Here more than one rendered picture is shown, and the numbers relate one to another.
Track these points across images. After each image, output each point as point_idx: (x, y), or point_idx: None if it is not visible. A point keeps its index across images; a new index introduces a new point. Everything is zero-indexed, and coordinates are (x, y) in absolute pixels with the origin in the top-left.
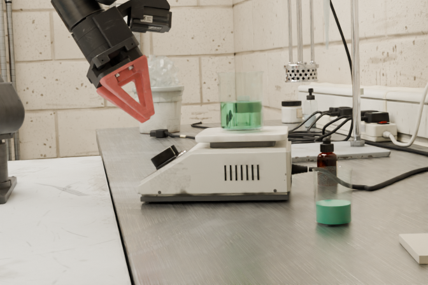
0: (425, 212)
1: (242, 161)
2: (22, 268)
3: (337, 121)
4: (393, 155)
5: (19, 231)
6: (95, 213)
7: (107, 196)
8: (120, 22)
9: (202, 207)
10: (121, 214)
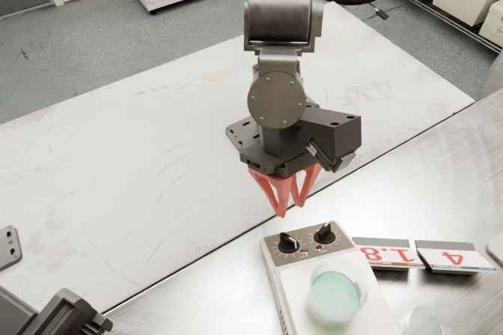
0: None
1: (286, 327)
2: (69, 266)
3: None
4: None
5: (159, 211)
6: (221, 229)
7: None
8: (277, 137)
9: (256, 304)
10: (218, 250)
